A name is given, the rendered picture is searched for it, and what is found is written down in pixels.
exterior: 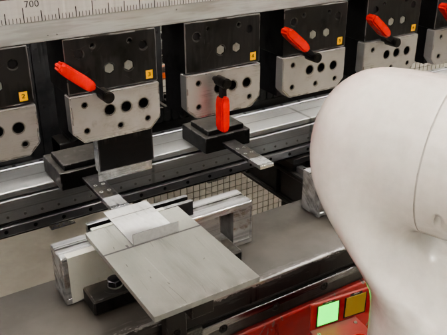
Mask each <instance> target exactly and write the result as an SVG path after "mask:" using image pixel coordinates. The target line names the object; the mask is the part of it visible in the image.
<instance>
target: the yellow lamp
mask: <svg viewBox="0 0 447 335"><path fill-rule="evenodd" d="M366 294H367V292H364V293H361V294H358V295H355V296H352V297H348V298H347V301H346V309H345V317H348V316H351V315H354V314H357V313H360V312H363V311H365V300H366Z"/></svg>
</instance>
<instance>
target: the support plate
mask: <svg viewBox="0 0 447 335"><path fill-rule="evenodd" d="M159 213H160V214H161V215H162V216H163V217H164V218H166V219H167V220H168V221H169V222H170V223H172V222H175V221H179V231H181V230H184V229H188V228H190V227H194V226H196V225H199V224H198V223H197V222H196V221H194V220H193V219H192V218H191V217H190V216H189V215H188V214H187V213H185V212H184V211H183V210H182V209H180V208H179V207H178V206H176V207H172V208H169V209H165V210H163V211H159ZM85 236H86V239H87V240H88V242H89V243H90V244H91V245H92V246H93V247H94V249H95V250H96V251H97V253H98V254H99V255H100V256H101V257H102V259H103V260H104V261H105V262H106V264H107V265H108V266H109V267H110V268H111V270H112V271H113V272H114V274H115V275H116V276H117V277H118V278H119V279H120V281H121V282H122V283H123V285H124V286H125V287H126V288H127V289H128V291H129V292H130V293H131V295H132V296H133V297H134V298H135V299H136V300H137V302H138V303H139V304H140V306H141V307H142V308H143V309H144V310H145V311H146V313H147V314H148V315H149V317H151V319H152V320H153V321H154V322H158V321H160V320H163V319H165V318H168V317H170V316H173V315H175V314H178V313H181V312H183V311H185V310H189V309H191V308H193V307H196V306H199V305H201V304H204V303H206V302H209V301H211V300H214V299H217V298H219V297H221V296H224V295H227V294H229V293H232V292H235V291H237V290H239V289H242V288H245V287H247V286H250V285H252V284H255V283H257V282H259V281H260V276H259V275H258V274H256V273H255V272H254V271H253V270H251V269H250V268H249V267H248V266H247V265H246V264H245V263H244V262H242V261H241V260H240V259H239V258H237V257H236V256H235V255H234V254H233V253H232V252H231V251H230V250H229V249H227V248H226V247H225V246H224V245H222V244H221V243H220V242H219V241H218V240H217V239H216V238H215V237H213V236H212V235H211V234H210V233H208V232H207V231H206V230H205V229H204V228H203V227H202V226H199V227H195V228H193V229H188V230H186V231H182V232H180V233H176V234H173V235H170V236H167V237H164V238H161V239H157V240H155V241H151V242H149V243H145V244H143V245H139V246H136V247H133V248H130V249H127V250H123V251H120V252H117V253H114V254H111V255H107V256H105V257H104V255H106V254H109V253H113V252H115V251H119V250H121V249H125V248H127V247H126V246H125V245H128V246H129V247H131V246H133V245H132V244H131V243H130V242H129V240H128V239H127V238H126V237H125V236H124V235H123V234H122V233H121V232H120V231H119V230H118V229H117V228H116V226H115V225H111V226H109V227H105V228H102V229H98V230H95V231H91V232H88V233H85Z"/></svg>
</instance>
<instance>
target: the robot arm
mask: <svg viewBox="0 0 447 335"><path fill-rule="evenodd" d="M310 166H311V175H312V178H313V183H314V186H315V189H316V192H317V195H318V197H319V200H320V202H321V205H322V206H323V209H324V211H325V213H326V215H327V217H328V219H329V221H330V222H331V225H332V226H333V228H334V230H335V232H336V233H337V235H338V237H339V239H340V240H341V242H342V244H343V245H344V247H345V249H346V250H347V252H348V254H349V255H350V257H351V258H352V260H353V262H354V264H355V265H356V267H357V268H358V270H359V272H360V273H361V275H362V277H363V278H364V280H365V282H366V284H367V286H368V289H369V294H370V310H369V323H368V330H367V335H447V75H446V74H439V73H435V72H426V71H422V70H414V69H408V68H395V67H378V68H369V69H366V70H362V71H360V72H357V73H355V74H353V75H351V76H350V77H348V78H346V79H344V81H342V82H341V83H340V84H338V85H337V86H336V87H335V88H334V89H333V90H332V91H331V93H330V94H329V95H328V97H327V98H326V99H325V101H324V103H323V104H322V106H321V108H320V110H319V111H318V113H317V115H316V117H315V123H314V126H313V131H312V134H311V143H310Z"/></svg>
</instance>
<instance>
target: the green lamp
mask: <svg viewBox="0 0 447 335"><path fill-rule="evenodd" d="M338 311H339V301H336V302H332V303H330V304H326V305H324V306H320V307H319V311H318V321H317V326H321V325H324V324H327V323H330V322H333V321H336V320H337V319H338Z"/></svg>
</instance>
